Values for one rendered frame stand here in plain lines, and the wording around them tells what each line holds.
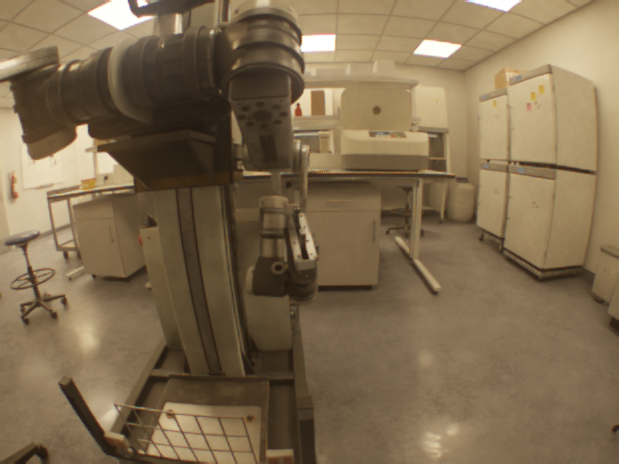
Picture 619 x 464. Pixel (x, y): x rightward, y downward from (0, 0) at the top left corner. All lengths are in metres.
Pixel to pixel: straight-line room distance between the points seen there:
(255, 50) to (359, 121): 2.06
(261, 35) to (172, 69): 0.14
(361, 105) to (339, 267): 1.30
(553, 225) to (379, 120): 1.77
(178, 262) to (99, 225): 2.11
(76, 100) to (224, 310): 0.63
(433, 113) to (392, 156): 2.73
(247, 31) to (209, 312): 0.69
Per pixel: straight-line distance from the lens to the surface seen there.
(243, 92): 0.38
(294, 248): 0.59
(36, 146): 0.64
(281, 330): 1.06
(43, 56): 0.65
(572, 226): 2.95
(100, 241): 2.90
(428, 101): 4.64
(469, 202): 4.87
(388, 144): 1.94
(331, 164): 2.52
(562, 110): 2.80
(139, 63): 0.47
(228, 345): 0.89
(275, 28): 0.45
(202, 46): 0.44
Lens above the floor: 0.99
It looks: 15 degrees down
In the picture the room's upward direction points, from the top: 2 degrees counter-clockwise
